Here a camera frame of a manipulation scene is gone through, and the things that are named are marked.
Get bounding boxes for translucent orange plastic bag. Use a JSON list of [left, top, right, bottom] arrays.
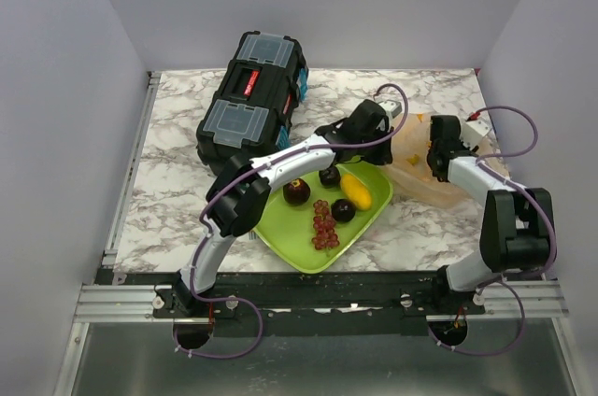
[[384, 114, 491, 208]]

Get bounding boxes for fake yellow mango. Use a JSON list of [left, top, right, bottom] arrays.
[[340, 174, 373, 211]]

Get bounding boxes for dark purple fake plum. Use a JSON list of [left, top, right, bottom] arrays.
[[330, 199, 356, 223], [318, 165, 341, 189]]

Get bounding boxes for fake red grape bunch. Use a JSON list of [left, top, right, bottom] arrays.
[[311, 200, 339, 251]]

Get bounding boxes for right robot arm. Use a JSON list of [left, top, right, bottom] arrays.
[[426, 115, 556, 314]]

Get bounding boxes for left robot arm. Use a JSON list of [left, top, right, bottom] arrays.
[[172, 99, 408, 317]]

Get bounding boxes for dark red fake apple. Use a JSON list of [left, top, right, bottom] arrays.
[[282, 178, 311, 206]]

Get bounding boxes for green plastic tray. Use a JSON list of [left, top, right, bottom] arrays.
[[254, 162, 393, 274]]

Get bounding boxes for black plastic toolbox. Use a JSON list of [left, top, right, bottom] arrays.
[[196, 31, 309, 175]]

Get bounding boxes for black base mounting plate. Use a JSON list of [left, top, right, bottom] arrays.
[[94, 268, 514, 337]]

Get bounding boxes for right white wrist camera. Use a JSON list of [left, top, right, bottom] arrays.
[[460, 120, 491, 150]]

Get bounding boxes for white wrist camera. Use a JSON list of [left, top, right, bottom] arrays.
[[377, 100, 403, 120], [460, 120, 491, 150]]

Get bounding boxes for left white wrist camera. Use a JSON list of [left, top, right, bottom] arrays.
[[377, 100, 403, 120]]

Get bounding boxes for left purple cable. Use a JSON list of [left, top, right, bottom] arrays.
[[175, 82, 408, 361]]

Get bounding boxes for purple cable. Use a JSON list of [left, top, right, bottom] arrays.
[[427, 106, 560, 356], [175, 82, 408, 361]]

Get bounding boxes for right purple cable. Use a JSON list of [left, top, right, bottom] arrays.
[[427, 106, 560, 356]]

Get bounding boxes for aluminium extrusion rail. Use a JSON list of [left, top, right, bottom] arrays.
[[75, 280, 569, 323]]

